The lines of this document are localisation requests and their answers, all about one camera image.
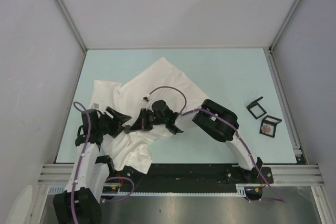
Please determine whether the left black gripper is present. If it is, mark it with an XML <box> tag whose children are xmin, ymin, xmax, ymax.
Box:
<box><xmin>96</xmin><ymin>106</ymin><xmax>131</xmax><ymax>138</ymax></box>

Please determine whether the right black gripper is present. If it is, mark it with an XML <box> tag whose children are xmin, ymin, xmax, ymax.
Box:
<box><xmin>130</xmin><ymin>108</ymin><xmax>167</xmax><ymax>132</ymax></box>

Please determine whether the white t-shirt garment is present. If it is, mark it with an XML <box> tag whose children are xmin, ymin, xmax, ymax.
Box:
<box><xmin>89</xmin><ymin>57</ymin><xmax>208</xmax><ymax>174</ymax></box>

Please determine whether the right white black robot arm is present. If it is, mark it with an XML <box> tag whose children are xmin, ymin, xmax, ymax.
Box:
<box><xmin>124</xmin><ymin>99</ymin><xmax>263</xmax><ymax>183</ymax></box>

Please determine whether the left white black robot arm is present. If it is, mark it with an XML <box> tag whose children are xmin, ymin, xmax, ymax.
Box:
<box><xmin>53</xmin><ymin>106</ymin><xmax>132</xmax><ymax>223</ymax></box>

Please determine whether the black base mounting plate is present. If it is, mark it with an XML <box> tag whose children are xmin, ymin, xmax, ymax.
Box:
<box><xmin>115</xmin><ymin>164</ymin><xmax>265</xmax><ymax>194</ymax></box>

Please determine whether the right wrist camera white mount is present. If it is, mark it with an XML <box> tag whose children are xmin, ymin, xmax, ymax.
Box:
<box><xmin>143</xmin><ymin>94</ymin><xmax>151</xmax><ymax>110</ymax></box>

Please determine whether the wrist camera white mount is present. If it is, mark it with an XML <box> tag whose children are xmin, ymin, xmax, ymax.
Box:
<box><xmin>92</xmin><ymin>103</ymin><xmax>100</xmax><ymax>109</ymax></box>
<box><xmin>143</xmin><ymin>94</ymin><xmax>151</xmax><ymax>110</ymax></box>

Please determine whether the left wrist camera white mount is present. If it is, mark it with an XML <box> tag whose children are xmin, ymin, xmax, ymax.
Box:
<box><xmin>92</xmin><ymin>103</ymin><xmax>100</xmax><ymax>109</ymax></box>

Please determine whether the grey slotted cable duct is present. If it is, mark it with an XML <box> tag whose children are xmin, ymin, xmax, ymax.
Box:
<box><xmin>48</xmin><ymin>183</ymin><xmax>263</xmax><ymax>198</ymax></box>

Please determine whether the upper black square frame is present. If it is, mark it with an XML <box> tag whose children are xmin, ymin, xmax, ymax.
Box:
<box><xmin>246</xmin><ymin>97</ymin><xmax>267</xmax><ymax>120</ymax></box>

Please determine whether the black square frame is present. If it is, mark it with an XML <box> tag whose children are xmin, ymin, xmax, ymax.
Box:
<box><xmin>259</xmin><ymin>115</ymin><xmax>282</xmax><ymax>138</ymax></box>
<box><xmin>246</xmin><ymin>97</ymin><xmax>267</xmax><ymax>120</ymax></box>

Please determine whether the lower black square frame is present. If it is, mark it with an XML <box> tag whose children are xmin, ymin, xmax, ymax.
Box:
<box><xmin>259</xmin><ymin>115</ymin><xmax>282</xmax><ymax>138</ymax></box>

